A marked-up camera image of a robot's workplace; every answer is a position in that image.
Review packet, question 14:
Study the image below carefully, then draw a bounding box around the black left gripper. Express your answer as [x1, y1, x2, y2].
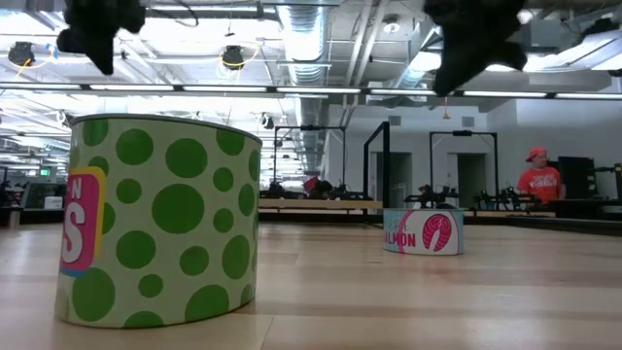
[55, 0, 147, 77]

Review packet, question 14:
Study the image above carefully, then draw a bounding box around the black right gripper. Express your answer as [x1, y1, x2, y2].
[422, 0, 530, 97]

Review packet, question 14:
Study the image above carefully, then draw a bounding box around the salmon can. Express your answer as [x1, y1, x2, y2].
[382, 207, 466, 257]

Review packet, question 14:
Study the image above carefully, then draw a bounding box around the green polka dot can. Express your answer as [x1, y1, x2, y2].
[54, 113, 264, 330]

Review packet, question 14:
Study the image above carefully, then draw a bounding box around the wooden shelf board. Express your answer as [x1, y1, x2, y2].
[259, 197, 385, 216]

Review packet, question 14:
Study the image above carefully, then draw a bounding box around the ceiling strip light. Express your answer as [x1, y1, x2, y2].
[88, 84, 175, 92]
[182, 85, 269, 93]
[0, 83, 83, 91]
[275, 87, 362, 95]
[367, 88, 436, 97]
[462, 89, 549, 98]
[555, 91, 622, 100]

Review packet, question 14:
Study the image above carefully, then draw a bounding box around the person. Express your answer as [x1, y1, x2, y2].
[516, 147, 569, 205]

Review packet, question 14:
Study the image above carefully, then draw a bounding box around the background wooden table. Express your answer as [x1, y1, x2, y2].
[464, 209, 556, 219]

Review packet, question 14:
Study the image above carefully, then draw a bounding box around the black background cabinet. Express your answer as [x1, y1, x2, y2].
[557, 156, 597, 200]

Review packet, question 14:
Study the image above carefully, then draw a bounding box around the silver ceiling duct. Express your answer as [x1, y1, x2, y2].
[277, 4, 331, 87]
[388, 0, 467, 91]

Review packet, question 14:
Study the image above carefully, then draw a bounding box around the black background gantry frame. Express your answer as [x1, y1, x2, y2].
[273, 124, 347, 195]
[429, 129, 500, 205]

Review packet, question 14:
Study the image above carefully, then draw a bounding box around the black shelf side frame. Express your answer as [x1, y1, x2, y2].
[363, 121, 392, 211]

